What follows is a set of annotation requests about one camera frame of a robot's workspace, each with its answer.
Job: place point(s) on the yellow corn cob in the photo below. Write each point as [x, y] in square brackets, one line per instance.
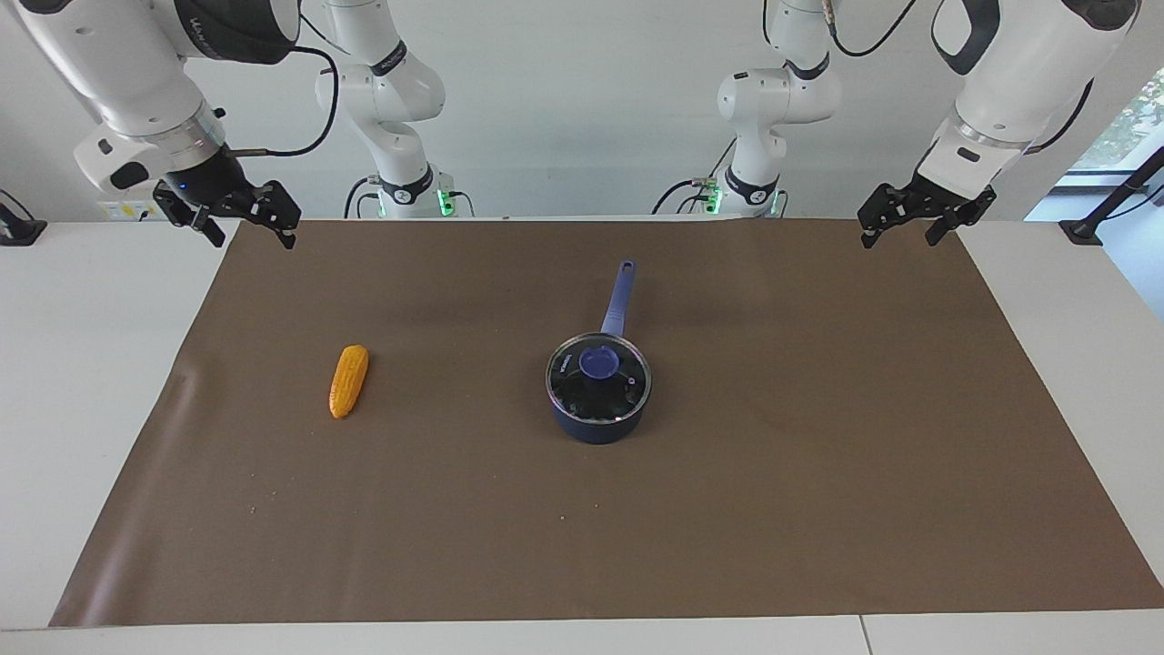
[349, 380]

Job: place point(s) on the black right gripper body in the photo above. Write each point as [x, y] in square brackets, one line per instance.
[214, 186]

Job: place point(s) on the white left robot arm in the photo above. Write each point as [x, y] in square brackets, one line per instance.
[1028, 73]

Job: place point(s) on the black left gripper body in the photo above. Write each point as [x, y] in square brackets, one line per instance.
[928, 200]

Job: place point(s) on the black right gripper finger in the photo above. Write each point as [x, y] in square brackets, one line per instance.
[286, 236]
[213, 229]

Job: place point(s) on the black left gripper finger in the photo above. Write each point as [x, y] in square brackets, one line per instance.
[869, 236]
[938, 231]

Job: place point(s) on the black clamp stand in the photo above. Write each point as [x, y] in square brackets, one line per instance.
[1105, 207]

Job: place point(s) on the brown table mat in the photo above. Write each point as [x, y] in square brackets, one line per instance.
[818, 455]

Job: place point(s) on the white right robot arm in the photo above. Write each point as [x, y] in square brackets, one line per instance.
[118, 73]

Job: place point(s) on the black table clamp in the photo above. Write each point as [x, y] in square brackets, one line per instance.
[16, 229]

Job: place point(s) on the window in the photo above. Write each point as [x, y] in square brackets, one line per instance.
[1123, 123]

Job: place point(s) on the white power strip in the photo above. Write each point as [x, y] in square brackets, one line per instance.
[123, 211]

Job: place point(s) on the glass lid with blue knob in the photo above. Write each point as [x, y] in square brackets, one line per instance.
[620, 391]

